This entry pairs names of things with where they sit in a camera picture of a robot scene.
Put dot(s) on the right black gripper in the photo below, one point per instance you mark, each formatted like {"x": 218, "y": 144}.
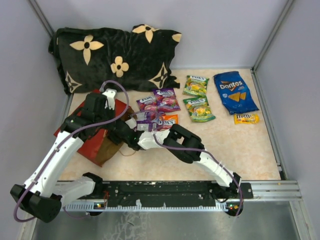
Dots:
{"x": 113, "y": 138}

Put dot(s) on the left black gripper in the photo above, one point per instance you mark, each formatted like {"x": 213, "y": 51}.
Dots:
{"x": 111, "y": 112}

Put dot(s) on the red brown paper bag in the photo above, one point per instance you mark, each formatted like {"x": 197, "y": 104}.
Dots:
{"x": 97, "y": 147}

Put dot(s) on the purple candy packet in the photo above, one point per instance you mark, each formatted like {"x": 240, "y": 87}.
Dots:
{"x": 166, "y": 100}
{"x": 147, "y": 104}
{"x": 147, "y": 121}

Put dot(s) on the orange Fox's fruits packet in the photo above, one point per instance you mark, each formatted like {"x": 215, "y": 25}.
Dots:
{"x": 167, "y": 121}

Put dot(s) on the green Fox's candy packet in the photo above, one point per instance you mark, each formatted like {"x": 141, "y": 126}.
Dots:
{"x": 195, "y": 86}

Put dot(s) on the yellow M&M's packet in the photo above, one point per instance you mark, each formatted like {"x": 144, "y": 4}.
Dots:
{"x": 246, "y": 118}

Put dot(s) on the blue Doritos chip bag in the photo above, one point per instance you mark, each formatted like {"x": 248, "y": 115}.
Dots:
{"x": 234, "y": 93}

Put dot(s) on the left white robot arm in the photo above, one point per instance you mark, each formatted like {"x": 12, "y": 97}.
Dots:
{"x": 38, "y": 195}

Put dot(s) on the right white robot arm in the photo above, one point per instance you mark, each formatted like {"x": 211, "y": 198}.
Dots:
{"x": 182, "y": 143}

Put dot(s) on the black flower pattern pillow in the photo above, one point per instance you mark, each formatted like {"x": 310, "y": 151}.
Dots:
{"x": 139, "y": 59}

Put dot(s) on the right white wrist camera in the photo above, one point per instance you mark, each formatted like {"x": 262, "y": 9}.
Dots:
{"x": 132, "y": 123}

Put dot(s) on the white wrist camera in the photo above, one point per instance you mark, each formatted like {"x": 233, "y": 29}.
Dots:
{"x": 110, "y": 98}
{"x": 132, "y": 123}

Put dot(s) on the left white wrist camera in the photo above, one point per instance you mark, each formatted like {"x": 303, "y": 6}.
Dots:
{"x": 110, "y": 98}

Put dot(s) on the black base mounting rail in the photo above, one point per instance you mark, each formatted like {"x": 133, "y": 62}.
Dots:
{"x": 154, "y": 201}

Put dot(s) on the aluminium frame rail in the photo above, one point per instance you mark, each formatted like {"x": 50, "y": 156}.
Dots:
{"x": 250, "y": 190}

